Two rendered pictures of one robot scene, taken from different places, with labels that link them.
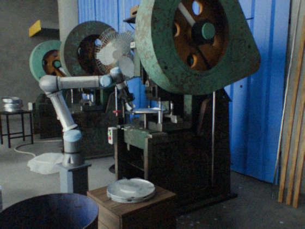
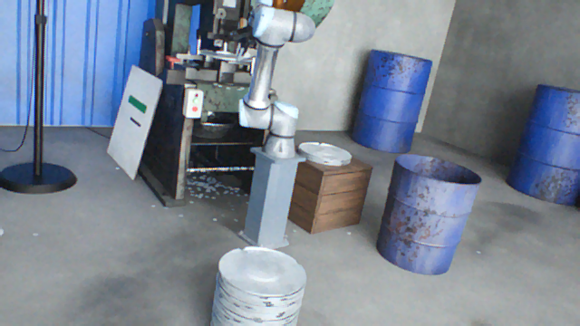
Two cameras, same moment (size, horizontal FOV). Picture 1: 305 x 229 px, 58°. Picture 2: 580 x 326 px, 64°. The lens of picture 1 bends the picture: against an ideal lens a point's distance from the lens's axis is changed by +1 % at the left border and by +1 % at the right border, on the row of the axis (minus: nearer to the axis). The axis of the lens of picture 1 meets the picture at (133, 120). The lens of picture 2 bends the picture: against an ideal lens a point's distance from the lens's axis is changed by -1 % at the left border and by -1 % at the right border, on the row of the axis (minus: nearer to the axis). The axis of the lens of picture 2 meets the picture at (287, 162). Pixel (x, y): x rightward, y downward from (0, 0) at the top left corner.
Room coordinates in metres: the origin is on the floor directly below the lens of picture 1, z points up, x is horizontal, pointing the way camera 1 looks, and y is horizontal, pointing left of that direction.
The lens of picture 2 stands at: (2.00, 2.48, 1.06)
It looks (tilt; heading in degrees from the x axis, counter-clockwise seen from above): 17 degrees down; 265
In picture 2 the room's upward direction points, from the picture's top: 10 degrees clockwise
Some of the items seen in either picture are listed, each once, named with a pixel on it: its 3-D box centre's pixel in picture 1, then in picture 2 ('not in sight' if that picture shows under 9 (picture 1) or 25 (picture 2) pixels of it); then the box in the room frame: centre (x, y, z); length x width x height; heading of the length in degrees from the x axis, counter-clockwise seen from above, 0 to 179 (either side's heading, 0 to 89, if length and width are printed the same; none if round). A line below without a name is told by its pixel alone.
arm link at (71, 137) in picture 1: (72, 140); (283, 117); (1.86, 0.43, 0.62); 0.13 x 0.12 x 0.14; 8
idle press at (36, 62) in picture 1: (67, 89); not in sight; (5.42, 1.29, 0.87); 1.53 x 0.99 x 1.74; 123
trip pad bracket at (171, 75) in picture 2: (119, 126); (173, 86); (2.40, 0.13, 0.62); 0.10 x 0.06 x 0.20; 30
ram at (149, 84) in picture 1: (156, 78); (225, 5); (2.23, -0.19, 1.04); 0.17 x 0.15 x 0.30; 120
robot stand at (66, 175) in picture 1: (74, 194); (270, 197); (1.85, 0.42, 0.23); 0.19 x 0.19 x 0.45; 40
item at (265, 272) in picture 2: not in sight; (263, 270); (1.89, 1.12, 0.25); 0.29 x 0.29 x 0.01
